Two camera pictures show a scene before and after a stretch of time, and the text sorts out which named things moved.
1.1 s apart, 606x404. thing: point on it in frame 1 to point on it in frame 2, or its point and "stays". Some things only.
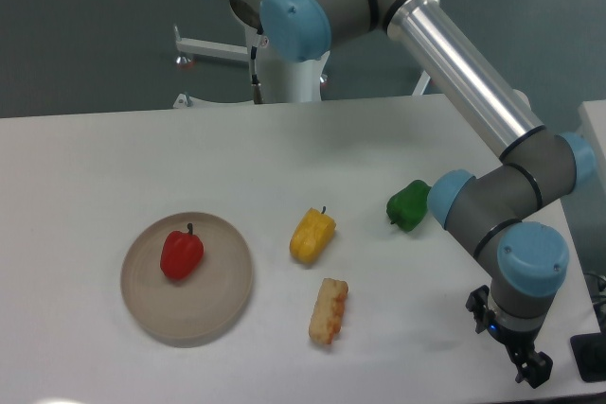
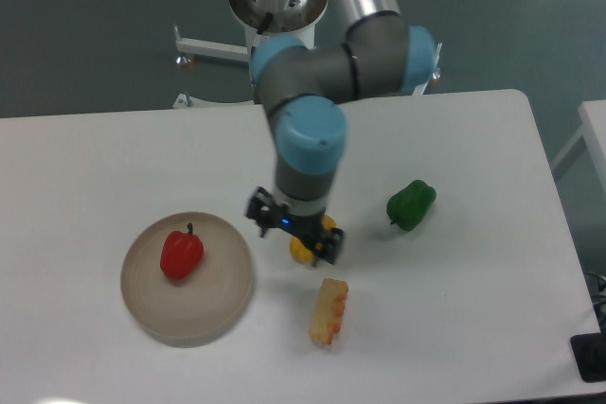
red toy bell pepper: (181, 254) stays
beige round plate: (200, 305) stays
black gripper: (533, 366) to (264, 212)
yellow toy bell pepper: (312, 237) stays
